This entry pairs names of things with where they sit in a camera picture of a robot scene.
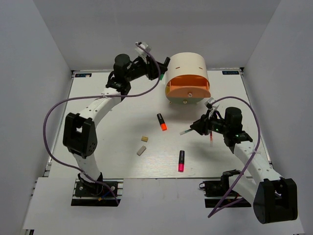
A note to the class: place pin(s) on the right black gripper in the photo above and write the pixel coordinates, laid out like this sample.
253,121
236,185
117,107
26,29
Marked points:
203,124

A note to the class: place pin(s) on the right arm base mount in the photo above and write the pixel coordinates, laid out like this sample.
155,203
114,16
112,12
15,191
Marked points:
215,189

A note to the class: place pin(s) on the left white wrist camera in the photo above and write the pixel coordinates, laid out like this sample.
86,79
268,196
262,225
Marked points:
142,49

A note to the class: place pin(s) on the pink highlighter marker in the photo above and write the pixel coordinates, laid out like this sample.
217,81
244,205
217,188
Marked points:
181,161

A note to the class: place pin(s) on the right blue corner label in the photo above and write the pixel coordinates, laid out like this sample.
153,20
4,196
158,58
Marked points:
229,72

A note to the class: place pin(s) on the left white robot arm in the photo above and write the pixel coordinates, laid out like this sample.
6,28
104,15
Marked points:
80,136

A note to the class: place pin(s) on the left blue corner label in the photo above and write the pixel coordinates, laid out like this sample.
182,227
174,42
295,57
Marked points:
83,75

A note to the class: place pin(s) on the white green pen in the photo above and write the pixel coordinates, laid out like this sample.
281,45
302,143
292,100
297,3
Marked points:
186,131

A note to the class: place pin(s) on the beige eraser block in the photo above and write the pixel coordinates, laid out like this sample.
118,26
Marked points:
141,150

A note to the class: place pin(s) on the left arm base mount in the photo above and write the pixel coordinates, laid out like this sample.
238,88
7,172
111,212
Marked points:
90,194

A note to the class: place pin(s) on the orange highlighter marker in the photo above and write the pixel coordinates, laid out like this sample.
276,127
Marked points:
161,122

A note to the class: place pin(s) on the blue corner label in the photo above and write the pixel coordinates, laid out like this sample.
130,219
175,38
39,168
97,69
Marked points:
83,75
229,72

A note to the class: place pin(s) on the round wooden drawer cabinet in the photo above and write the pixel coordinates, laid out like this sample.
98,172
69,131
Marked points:
186,79

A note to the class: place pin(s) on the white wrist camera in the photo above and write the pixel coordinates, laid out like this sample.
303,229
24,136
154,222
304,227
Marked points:
142,49
211,107

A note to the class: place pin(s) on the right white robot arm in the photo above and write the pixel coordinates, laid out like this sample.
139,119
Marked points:
272,197

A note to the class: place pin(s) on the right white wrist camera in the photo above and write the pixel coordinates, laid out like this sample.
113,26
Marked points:
211,107

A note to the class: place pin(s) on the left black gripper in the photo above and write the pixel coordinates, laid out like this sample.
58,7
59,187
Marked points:
152,69

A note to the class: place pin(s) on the small cork eraser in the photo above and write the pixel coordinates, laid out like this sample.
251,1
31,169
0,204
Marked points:
144,138

